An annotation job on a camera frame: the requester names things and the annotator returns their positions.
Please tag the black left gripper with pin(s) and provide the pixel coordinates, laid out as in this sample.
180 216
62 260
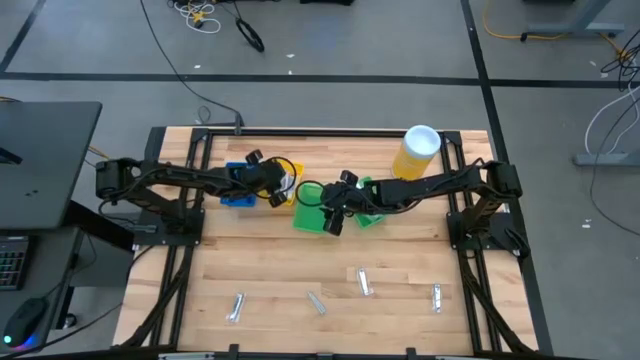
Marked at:
252 180

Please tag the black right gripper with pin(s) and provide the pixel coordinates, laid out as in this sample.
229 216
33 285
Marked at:
357 197

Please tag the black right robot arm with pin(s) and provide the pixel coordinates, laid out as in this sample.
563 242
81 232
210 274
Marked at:
430 187

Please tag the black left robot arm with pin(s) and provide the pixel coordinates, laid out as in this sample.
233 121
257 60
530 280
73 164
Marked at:
170 175

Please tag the yellow plastic basket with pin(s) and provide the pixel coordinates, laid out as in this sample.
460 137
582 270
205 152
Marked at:
299 169

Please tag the green plastic basket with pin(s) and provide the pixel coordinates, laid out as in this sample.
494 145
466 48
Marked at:
371 220
307 220

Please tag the blue plastic basket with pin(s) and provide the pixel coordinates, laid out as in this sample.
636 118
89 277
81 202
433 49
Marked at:
239 201

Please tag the yellow wipes canister white lid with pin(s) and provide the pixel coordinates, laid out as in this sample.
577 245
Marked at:
412 160

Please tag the black flat desk panel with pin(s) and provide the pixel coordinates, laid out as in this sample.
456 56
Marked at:
45 150

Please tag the dark grey computer desk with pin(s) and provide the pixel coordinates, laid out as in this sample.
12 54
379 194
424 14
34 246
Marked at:
45 300

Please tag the grey desk foot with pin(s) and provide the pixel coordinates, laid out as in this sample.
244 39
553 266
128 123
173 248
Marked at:
605 159

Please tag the backlit computer keyboard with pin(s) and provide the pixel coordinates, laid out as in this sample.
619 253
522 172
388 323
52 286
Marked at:
11 265

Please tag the black computer mouse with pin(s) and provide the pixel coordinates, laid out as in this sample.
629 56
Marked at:
25 320

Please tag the grey desk leg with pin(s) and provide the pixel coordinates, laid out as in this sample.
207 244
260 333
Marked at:
575 29

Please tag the black aluminium table frame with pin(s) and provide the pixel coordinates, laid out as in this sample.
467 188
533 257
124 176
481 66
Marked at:
325 133

